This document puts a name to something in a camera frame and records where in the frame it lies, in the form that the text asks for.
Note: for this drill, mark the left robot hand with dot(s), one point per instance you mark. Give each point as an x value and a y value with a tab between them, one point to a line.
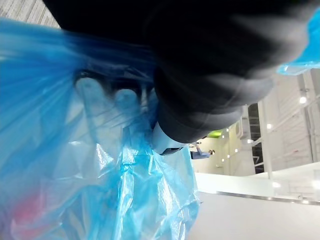
200	55

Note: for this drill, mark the blue plastic trash bag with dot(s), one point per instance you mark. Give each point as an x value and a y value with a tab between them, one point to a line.
75	150

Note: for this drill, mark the pink rubbish in bag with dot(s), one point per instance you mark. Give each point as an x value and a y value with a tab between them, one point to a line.
23	212

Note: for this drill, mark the person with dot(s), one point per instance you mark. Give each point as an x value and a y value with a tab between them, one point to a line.
203	153

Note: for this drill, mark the white post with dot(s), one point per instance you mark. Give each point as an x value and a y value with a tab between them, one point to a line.
267	140

